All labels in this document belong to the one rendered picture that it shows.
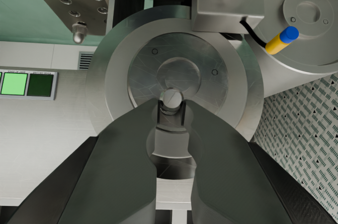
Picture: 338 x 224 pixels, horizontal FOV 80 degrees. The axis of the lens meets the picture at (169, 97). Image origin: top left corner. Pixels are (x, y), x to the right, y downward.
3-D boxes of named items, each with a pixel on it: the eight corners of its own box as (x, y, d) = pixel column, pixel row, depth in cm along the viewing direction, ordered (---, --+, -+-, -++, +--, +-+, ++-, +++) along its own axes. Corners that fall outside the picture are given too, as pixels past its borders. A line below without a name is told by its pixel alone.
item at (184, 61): (241, 49, 15) (213, 145, 14) (232, 59, 17) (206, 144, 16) (148, 17, 15) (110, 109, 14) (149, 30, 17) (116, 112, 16)
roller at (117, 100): (245, 20, 17) (251, 160, 15) (194, 88, 43) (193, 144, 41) (109, 13, 17) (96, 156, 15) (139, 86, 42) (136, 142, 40)
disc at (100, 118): (260, 8, 18) (269, 182, 16) (257, 12, 19) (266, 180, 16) (93, -1, 18) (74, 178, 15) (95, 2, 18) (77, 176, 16)
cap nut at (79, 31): (84, 23, 50) (82, 40, 49) (89, 31, 53) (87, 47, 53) (69, 23, 50) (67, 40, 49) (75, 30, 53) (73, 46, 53)
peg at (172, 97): (166, 82, 12) (188, 93, 12) (165, 92, 14) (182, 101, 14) (155, 103, 11) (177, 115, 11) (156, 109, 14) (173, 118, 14)
